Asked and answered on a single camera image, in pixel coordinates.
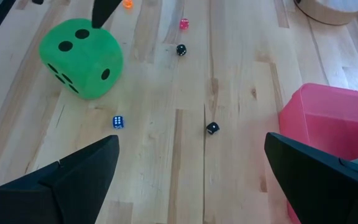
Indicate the small orange die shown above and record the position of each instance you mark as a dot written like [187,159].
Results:
[128,3]

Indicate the small pink die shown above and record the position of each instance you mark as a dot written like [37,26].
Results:
[184,24]

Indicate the green foam die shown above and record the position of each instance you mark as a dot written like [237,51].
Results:
[89,56]

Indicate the small black die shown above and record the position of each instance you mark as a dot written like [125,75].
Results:
[212,127]
[181,49]

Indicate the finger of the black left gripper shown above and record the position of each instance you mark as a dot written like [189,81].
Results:
[102,11]
[37,1]

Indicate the pink plastic bin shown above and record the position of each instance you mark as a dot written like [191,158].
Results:
[322,124]

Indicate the small blue die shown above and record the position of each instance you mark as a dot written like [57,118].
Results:
[118,122]

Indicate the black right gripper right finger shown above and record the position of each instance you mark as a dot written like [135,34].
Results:
[322,193]

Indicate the white shade table lamp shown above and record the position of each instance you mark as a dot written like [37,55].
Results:
[328,14]

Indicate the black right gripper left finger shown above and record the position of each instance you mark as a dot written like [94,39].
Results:
[57,199]

